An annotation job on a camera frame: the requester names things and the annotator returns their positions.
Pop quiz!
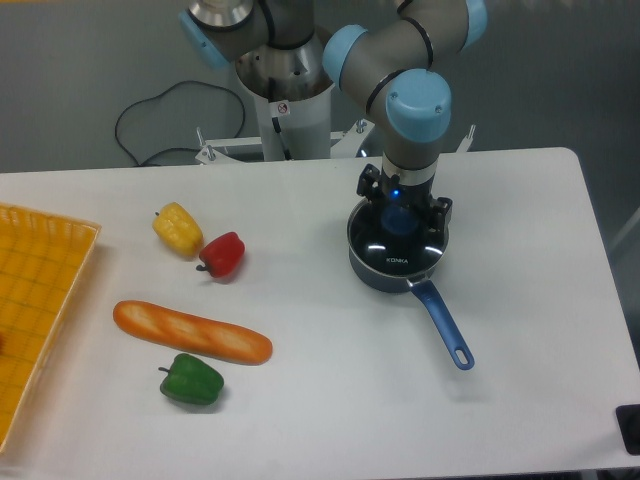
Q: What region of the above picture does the yellow bell pepper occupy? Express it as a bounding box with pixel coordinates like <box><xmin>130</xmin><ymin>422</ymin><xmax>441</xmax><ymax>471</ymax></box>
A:
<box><xmin>152</xmin><ymin>202</ymin><xmax>204</xmax><ymax>258</ymax></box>

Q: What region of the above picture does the dark blue saucepan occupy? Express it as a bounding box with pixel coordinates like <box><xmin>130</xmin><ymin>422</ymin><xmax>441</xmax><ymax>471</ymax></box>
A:
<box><xmin>349</xmin><ymin>246</ymin><xmax>475</xmax><ymax>370</ymax></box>

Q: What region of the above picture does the red bell pepper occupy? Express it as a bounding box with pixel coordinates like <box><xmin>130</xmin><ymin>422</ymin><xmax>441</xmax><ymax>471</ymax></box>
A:
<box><xmin>196</xmin><ymin>232</ymin><xmax>245</xmax><ymax>278</ymax></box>

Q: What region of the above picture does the green bell pepper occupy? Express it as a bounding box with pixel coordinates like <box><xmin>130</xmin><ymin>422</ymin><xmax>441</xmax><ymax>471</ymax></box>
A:
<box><xmin>158</xmin><ymin>353</ymin><xmax>224</xmax><ymax>406</ymax></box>

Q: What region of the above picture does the black floor cable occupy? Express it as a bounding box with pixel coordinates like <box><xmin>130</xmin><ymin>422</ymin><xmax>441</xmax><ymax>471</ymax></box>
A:
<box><xmin>114</xmin><ymin>79</ymin><xmax>247</xmax><ymax>167</ymax></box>

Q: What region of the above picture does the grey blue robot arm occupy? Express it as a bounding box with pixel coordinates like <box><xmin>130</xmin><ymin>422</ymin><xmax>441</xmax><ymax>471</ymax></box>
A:
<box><xmin>179</xmin><ymin>1</ymin><xmax>488</xmax><ymax>220</ymax></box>

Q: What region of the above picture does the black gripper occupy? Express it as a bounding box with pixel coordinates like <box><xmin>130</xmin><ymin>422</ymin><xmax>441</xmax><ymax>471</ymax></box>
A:
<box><xmin>356</xmin><ymin>163</ymin><xmax>453</xmax><ymax>234</ymax></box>

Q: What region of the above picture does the yellow woven basket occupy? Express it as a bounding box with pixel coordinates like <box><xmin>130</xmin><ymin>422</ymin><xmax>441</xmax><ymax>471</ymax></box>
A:
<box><xmin>1</xmin><ymin>203</ymin><xmax>101</xmax><ymax>451</ymax></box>

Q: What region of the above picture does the black device at table edge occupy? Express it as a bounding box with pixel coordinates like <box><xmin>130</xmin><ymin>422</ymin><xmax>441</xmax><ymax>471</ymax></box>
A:
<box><xmin>615</xmin><ymin>404</ymin><xmax>640</xmax><ymax>456</ymax></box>

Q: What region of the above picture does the glass lid with blue knob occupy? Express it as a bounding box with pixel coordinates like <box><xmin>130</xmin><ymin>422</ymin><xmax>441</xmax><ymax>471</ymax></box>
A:
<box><xmin>347</xmin><ymin>200</ymin><xmax>449</xmax><ymax>278</ymax></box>

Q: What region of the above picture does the orange baguette bread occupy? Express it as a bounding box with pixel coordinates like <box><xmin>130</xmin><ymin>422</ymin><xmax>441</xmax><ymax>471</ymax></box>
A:
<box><xmin>113</xmin><ymin>300</ymin><xmax>273</xmax><ymax>366</ymax></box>

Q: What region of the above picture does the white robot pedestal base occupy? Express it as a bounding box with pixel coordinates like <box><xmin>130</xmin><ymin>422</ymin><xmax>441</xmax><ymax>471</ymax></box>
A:
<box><xmin>214</xmin><ymin>31</ymin><xmax>387</xmax><ymax>161</ymax></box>

